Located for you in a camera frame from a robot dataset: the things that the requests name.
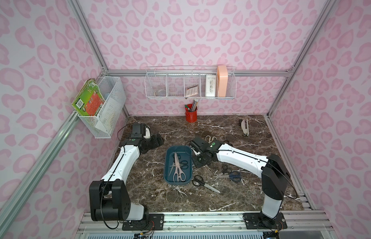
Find red pen cup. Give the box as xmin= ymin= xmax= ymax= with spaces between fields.
xmin=184 ymin=104 xmax=197 ymax=123

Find white wire wall shelf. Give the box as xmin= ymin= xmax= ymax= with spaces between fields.
xmin=145 ymin=66 xmax=237 ymax=100

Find small grey handled scissors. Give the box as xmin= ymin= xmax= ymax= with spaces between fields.
xmin=168 ymin=155 xmax=188 ymax=176

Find white paper sheet in basket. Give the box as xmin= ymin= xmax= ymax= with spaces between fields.
xmin=95 ymin=97 xmax=123 ymax=135

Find black handled silver scissors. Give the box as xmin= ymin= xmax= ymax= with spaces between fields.
xmin=192 ymin=175 xmax=221 ymax=194

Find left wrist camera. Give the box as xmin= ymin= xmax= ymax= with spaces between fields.
xmin=130 ymin=123 xmax=151 ymax=140

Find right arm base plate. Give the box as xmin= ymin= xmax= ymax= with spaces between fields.
xmin=243 ymin=212 xmax=288 ymax=230

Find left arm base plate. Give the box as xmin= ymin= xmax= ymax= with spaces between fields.
xmin=122 ymin=214 xmax=164 ymax=231

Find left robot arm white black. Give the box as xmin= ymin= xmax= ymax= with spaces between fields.
xmin=89 ymin=133 xmax=163 ymax=227

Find pink box on shelf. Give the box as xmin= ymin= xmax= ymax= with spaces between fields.
xmin=217 ymin=65 xmax=228 ymax=97

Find white wire side basket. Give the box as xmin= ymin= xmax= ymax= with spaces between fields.
xmin=79 ymin=76 xmax=127 ymax=138

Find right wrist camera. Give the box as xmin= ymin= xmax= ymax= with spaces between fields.
xmin=189 ymin=136 xmax=210 ymax=154

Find beige thread snips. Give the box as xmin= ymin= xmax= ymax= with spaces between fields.
xmin=239 ymin=119 xmax=249 ymax=136

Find pink scissors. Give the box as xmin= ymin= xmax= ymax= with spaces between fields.
xmin=173 ymin=152 xmax=186 ymax=182

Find small pink calculator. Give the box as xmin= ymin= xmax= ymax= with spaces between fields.
xmin=184 ymin=85 xmax=199 ymax=98

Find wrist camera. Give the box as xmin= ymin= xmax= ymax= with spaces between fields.
xmin=189 ymin=136 xmax=210 ymax=154
xmin=130 ymin=123 xmax=151 ymax=140

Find cream kitchen scissors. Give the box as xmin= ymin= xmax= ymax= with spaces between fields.
xmin=205 ymin=135 xmax=217 ymax=143

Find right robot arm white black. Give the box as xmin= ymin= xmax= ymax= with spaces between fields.
xmin=189 ymin=140 xmax=292 ymax=220

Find white card pack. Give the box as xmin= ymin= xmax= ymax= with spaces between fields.
xmin=205 ymin=75 xmax=217 ymax=97

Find clear tape roll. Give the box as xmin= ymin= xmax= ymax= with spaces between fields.
xmin=154 ymin=86 xmax=166 ymax=97

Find green red booklet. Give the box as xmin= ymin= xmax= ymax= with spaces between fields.
xmin=72 ymin=79 xmax=105 ymax=116

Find pens in cup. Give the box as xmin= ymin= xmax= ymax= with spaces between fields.
xmin=184 ymin=99 xmax=199 ymax=112

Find blue handled scissors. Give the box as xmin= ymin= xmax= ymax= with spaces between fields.
xmin=214 ymin=164 xmax=242 ymax=183

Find teal plastic storage box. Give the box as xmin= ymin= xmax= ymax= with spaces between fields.
xmin=164 ymin=145 xmax=192 ymax=185

